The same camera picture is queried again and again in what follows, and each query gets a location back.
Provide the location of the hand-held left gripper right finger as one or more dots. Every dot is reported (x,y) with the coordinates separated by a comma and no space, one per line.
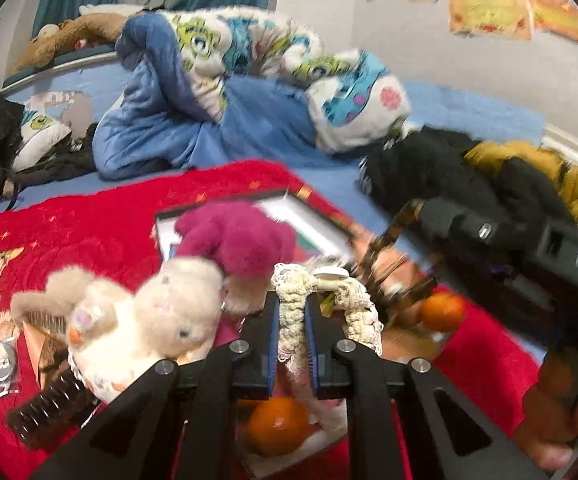
(313,350)

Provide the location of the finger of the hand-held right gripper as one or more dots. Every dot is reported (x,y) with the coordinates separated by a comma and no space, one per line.
(494,285)
(489,232)

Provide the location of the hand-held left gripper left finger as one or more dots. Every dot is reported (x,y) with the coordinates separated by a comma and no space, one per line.
(272,350)

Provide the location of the cream crocheted scrunchie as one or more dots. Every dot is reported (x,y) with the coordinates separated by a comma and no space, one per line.
(291,310)

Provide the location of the tortoiseshell hair claw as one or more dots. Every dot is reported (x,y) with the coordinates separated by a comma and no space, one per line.
(384,250)

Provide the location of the white rabbit plush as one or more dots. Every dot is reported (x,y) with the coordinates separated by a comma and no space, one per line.
(169,305)

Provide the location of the person's right hand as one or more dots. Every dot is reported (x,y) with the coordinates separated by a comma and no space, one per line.
(569,435)

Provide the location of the mandarin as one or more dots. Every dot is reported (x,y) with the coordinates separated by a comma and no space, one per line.
(279,425)
(444,312)

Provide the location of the mustard yellow jacket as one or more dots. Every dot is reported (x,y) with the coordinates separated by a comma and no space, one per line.
(519,155)

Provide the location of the black jacket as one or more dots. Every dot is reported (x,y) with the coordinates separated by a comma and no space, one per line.
(419,165)

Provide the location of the magenta plush toy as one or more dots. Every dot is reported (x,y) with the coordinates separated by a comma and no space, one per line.
(239,245)

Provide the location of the blue bed sheet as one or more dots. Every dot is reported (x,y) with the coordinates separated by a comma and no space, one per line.
(469,105)

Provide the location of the red printed blanket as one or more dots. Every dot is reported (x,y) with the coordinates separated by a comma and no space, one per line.
(94,230)

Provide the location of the black hair comb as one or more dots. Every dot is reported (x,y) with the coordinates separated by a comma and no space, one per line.
(54,410)

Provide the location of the rose gold pyramid packet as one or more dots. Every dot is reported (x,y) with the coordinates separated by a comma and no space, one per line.
(44,355)

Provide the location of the blue cartoon duvet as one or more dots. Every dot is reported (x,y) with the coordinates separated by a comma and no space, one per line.
(249,110)

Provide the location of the small plastic bag with metal parts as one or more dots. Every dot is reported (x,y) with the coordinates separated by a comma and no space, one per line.
(0,365)

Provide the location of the dark garment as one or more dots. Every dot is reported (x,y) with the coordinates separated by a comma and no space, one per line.
(64,165)

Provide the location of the cartoon printed pillow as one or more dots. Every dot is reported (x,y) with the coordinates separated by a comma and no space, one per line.
(44,132)

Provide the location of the brown teddy bear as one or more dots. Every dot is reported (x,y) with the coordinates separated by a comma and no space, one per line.
(69,35)

